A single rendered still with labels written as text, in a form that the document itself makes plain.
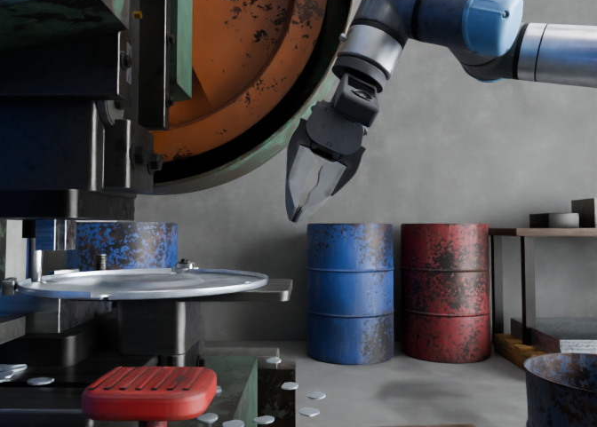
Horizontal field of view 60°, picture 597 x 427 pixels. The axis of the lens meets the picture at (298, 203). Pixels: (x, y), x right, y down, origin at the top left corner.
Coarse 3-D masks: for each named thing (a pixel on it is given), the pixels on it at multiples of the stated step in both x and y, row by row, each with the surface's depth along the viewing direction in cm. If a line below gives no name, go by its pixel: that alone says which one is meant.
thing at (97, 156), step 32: (128, 32) 68; (128, 96) 68; (0, 128) 57; (32, 128) 57; (64, 128) 57; (96, 128) 58; (128, 128) 60; (0, 160) 57; (32, 160) 57; (64, 160) 57; (96, 160) 58; (128, 160) 60; (160, 160) 68; (96, 192) 59; (128, 192) 66
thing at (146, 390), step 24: (96, 384) 29; (120, 384) 29; (144, 384) 29; (168, 384) 29; (192, 384) 29; (216, 384) 32; (96, 408) 28; (120, 408) 28; (144, 408) 28; (168, 408) 27; (192, 408) 28
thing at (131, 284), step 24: (24, 288) 53; (48, 288) 58; (72, 288) 58; (96, 288) 58; (120, 288) 57; (144, 288) 57; (168, 288) 58; (192, 288) 58; (216, 288) 53; (240, 288) 56
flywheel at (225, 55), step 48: (240, 0) 103; (288, 0) 102; (192, 48) 102; (240, 48) 102; (288, 48) 98; (192, 96) 102; (240, 96) 98; (288, 96) 101; (192, 144) 98; (240, 144) 105
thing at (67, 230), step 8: (40, 224) 62; (48, 224) 62; (56, 224) 62; (64, 224) 63; (72, 224) 65; (40, 232) 62; (48, 232) 62; (56, 232) 62; (64, 232) 63; (72, 232) 65; (40, 240) 62; (48, 240) 62; (56, 240) 62; (64, 240) 63; (72, 240) 65; (40, 248) 62; (48, 248) 62; (56, 248) 62; (64, 248) 63; (72, 248) 65
